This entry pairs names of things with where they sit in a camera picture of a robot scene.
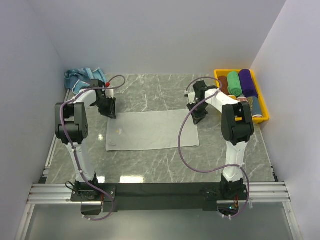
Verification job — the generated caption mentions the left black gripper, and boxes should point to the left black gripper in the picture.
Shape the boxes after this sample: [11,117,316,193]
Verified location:
[92,96,117,119]

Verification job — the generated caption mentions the yellow plastic bin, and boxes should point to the yellow plastic bin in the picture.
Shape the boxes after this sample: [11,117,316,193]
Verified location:
[214,69,270,124]

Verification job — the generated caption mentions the aluminium rail frame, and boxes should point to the aluminium rail frame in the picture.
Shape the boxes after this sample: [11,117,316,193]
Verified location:
[17,131,303,240]

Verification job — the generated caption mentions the purple cable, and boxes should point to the purple cable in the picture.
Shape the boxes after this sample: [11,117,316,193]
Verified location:
[59,75,126,222]
[177,76,251,220]

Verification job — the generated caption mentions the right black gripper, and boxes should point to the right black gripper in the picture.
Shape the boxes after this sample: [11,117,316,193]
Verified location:
[187,100,209,125]

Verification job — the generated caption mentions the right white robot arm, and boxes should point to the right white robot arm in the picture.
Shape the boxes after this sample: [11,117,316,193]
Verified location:
[184,80,254,200]

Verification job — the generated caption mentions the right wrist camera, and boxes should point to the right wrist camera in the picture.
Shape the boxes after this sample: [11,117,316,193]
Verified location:
[184,90,197,105]

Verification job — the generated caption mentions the brown rolled towel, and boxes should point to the brown rolled towel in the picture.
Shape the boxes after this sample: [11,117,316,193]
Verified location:
[218,75,230,96]

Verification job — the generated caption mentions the white towel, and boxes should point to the white towel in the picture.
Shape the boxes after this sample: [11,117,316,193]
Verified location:
[106,109,189,152]

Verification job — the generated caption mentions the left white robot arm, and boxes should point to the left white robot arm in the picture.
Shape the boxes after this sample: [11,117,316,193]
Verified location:
[55,79,117,201]

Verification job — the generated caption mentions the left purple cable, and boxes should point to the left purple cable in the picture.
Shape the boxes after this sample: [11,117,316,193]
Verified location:
[59,75,126,222]

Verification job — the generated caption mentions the orange rolled towel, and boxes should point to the orange rolled towel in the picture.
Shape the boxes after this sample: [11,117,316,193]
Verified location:
[228,94,237,100]

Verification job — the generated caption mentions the green rolled towel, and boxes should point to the green rolled towel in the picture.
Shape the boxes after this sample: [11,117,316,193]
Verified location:
[227,71,243,97]

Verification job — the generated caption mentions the purple rolled towel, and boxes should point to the purple rolled towel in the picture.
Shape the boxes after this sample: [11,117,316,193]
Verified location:
[238,69,259,98]

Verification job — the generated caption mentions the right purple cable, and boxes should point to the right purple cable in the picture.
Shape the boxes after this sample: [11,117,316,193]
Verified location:
[177,76,251,220]

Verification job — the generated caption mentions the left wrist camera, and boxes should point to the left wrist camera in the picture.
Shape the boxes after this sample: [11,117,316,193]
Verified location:
[104,82,114,99]

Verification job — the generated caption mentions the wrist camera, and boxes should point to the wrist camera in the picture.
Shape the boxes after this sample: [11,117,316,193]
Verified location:
[184,90,197,105]
[104,82,114,99]

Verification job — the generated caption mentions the dark blue rolled towel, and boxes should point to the dark blue rolled towel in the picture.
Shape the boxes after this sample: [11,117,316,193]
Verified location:
[247,96,263,118]

